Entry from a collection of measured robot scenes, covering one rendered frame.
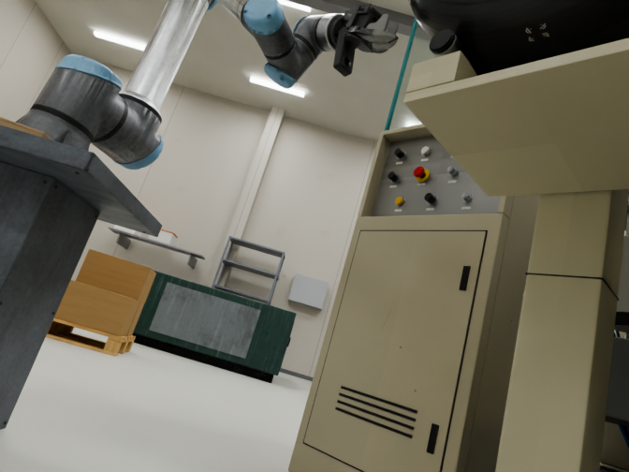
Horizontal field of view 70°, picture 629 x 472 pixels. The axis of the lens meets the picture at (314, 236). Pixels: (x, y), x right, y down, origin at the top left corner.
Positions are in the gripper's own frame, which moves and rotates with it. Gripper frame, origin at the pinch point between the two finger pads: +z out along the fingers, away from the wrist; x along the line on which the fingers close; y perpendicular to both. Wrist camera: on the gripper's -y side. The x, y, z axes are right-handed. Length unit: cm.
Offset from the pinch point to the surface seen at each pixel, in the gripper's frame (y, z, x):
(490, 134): -15.8, 33.7, 1.7
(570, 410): -51, 58, 23
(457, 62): -9.9, 30.7, -10.5
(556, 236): -25, 41, 25
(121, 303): -170, -234, 64
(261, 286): -259, -698, 521
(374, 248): -45, -25, 54
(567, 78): -9.7, 47.3, -7.6
